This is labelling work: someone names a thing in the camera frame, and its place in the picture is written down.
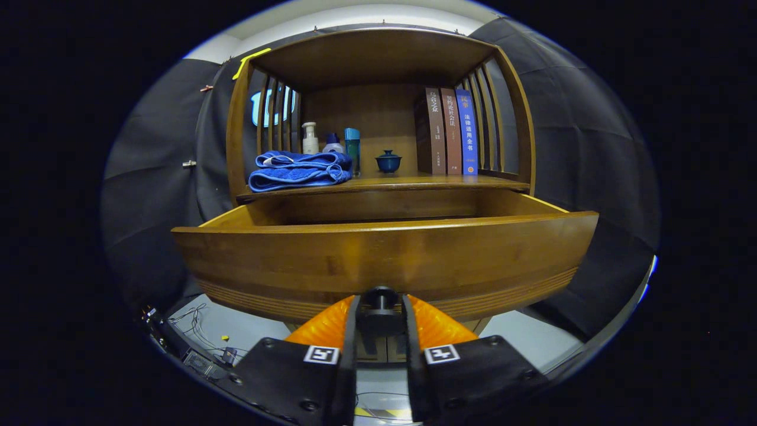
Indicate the clear teal capped bottle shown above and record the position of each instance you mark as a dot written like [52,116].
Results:
[352,148]

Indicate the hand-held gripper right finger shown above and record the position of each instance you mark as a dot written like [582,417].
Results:
[414,384]

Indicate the wooden cabinet with slatted sides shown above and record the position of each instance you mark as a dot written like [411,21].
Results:
[372,59]

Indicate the black backdrop cloth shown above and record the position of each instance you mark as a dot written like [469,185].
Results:
[591,148]

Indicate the black drawer knob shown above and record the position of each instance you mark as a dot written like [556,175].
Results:
[381,296]

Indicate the wooden drawer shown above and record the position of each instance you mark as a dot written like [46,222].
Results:
[384,260]

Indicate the folded blue towel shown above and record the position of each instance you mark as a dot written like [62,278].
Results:
[295,174]

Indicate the white bottle with blue cap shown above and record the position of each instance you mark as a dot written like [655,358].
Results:
[333,145]

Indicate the wooden countertop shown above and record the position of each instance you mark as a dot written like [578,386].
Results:
[414,180]

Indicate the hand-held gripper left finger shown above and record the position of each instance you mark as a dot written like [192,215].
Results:
[349,384]

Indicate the white pump bottle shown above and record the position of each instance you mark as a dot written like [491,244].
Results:
[310,142]

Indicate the dark brown book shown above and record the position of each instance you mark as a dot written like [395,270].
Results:
[436,130]

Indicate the reddish brown book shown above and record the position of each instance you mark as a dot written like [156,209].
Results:
[452,136]

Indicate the blue lidded teacup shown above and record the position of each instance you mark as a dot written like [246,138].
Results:
[388,161]

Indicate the blue book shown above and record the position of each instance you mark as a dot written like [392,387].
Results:
[467,136]

